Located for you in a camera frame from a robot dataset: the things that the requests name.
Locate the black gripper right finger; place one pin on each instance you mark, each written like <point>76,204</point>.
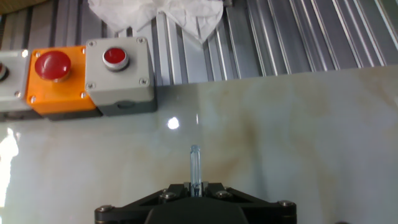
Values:
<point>276,214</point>

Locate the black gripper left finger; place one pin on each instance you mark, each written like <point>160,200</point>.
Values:
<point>113,216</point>

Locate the orange box red mushroom button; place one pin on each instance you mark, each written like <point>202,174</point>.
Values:
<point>71,96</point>

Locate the crumpled white tissue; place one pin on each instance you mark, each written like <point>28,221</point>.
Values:
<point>186,15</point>

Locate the metal camera bracket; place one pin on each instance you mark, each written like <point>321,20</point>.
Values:
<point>228,2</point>

